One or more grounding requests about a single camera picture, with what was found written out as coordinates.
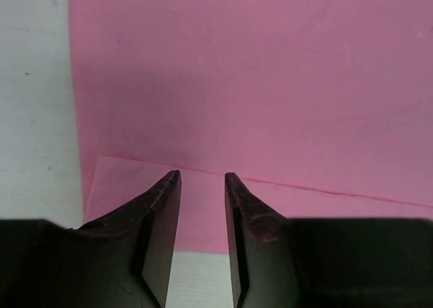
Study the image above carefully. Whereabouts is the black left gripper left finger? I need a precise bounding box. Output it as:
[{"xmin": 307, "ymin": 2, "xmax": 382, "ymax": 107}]
[{"xmin": 66, "ymin": 170, "xmax": 181, "ymax": 307}]

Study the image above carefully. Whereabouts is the pink t shirt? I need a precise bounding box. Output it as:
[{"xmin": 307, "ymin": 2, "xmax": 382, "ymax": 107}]
[{"xmin": 69, "ymin": 0, "xmax": 432, "ymax": 253}]

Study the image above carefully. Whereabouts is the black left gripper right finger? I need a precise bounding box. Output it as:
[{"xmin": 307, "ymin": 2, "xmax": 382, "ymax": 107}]
[{"xmin": 225, "ymin": 173, "xmax": 300, "ymax": 307}]

